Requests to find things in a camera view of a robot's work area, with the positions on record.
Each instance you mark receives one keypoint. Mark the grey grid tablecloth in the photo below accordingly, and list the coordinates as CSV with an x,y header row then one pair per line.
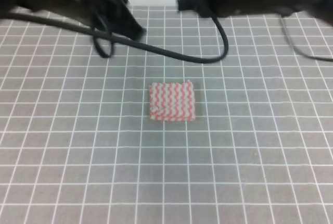
x,y
78,144

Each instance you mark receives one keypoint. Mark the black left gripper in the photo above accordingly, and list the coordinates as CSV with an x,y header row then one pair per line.
x,y
119,16

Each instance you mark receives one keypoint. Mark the pink white wavy towel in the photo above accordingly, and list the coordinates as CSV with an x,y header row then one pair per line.
x,y
172,101

